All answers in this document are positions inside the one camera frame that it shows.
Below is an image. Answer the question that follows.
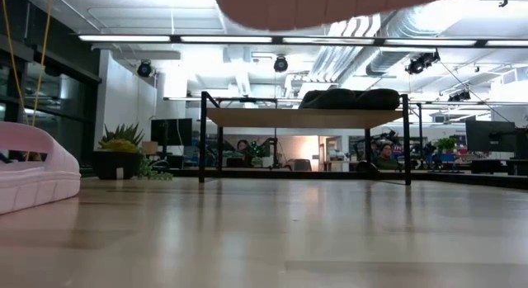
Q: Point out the pink slide sandal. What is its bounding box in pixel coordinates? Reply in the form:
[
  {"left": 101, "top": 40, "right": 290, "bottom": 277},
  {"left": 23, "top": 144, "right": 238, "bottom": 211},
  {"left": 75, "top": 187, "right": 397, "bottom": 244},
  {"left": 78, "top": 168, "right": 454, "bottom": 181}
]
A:
[
  {"left": 0, "top": 121, "right": 82, "bottom": 215},
  {"left": 213, "top": 0, "right": 479, "bottom": 32}
]

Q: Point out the wooden shelf with black legs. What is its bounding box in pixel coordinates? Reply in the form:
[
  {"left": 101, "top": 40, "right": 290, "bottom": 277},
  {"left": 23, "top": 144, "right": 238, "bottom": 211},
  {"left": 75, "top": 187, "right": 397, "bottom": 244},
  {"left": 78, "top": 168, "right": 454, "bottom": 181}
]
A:
[{"left": 198, "top": 91, "right": 424, "bottom": 186}]

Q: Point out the black round hanging lamp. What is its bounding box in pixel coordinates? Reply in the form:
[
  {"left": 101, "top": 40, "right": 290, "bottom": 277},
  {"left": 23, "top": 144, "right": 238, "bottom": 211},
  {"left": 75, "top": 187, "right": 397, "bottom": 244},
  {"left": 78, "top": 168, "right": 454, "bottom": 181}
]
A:
[
  {"left": 273, "top": 55, "right": 290, "bottom": 73},
  {"left": 136, "top": 59, "right": 153, "bottom": 78}
]

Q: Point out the black computer monitor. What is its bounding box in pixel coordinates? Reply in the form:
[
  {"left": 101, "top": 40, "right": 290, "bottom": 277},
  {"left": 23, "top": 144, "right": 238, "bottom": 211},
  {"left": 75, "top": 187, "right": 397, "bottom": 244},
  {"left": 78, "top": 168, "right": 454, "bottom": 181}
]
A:
[
  {"left": 150, "top": 118, "right": 194, "bottom": 147},
  {"left": 465, "top": 120, "right": 516, "bottom": 153}
]

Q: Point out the long ceiling light bar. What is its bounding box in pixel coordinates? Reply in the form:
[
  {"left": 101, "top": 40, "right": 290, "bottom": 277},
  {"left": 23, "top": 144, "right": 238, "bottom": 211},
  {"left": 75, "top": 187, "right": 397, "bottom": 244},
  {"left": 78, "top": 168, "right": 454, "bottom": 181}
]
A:
[{"left": 77, "top": 33, "right": 528, "bottom": 49}]

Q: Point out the small green trailing plant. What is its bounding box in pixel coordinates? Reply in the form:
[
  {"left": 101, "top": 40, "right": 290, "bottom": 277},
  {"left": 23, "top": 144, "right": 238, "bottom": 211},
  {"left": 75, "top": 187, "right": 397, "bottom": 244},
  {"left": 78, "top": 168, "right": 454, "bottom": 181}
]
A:
[{"left": 138, "top": 154, "right": 174, "bottom": 182}]

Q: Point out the succulent in black pot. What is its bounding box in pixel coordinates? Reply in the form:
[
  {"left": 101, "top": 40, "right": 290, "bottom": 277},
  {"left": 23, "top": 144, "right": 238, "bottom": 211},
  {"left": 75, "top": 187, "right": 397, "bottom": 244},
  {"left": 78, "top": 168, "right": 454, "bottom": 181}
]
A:
[{"left": 92, "top": 122, "right": 145, "bottom": 181}]

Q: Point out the black track spotlight cluster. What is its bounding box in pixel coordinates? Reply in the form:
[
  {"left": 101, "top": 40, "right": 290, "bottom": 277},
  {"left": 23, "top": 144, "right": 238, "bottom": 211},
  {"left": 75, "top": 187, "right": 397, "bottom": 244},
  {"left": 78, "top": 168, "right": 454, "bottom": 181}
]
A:
[{"left": 405, "top": 50, "right": 441, "bottom": 76}]

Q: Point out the small potted green plant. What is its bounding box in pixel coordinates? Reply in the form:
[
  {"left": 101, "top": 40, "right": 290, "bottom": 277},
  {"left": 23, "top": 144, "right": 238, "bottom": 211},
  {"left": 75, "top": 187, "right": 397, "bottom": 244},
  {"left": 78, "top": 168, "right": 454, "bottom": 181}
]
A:
[{"left": 436, "top": 136, "right": 458, "bottom": 155}]

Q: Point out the silver ventilation duct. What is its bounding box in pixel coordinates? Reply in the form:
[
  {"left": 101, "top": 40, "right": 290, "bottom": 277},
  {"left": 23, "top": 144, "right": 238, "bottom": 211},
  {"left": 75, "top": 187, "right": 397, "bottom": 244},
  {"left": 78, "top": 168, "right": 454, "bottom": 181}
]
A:
[{"left": 365, "top": 2, "right": 459, "bottom": 78}]

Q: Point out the yellow cord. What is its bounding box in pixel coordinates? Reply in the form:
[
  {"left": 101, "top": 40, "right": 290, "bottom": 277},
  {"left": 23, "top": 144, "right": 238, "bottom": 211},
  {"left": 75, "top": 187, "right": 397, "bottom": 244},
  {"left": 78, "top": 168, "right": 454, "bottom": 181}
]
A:
[
  {"left": 0, "top": 0, "right": 31, "bottom": 125},
  {"left": 25, "top": 0, "right": 54, "bottom": 162}
]

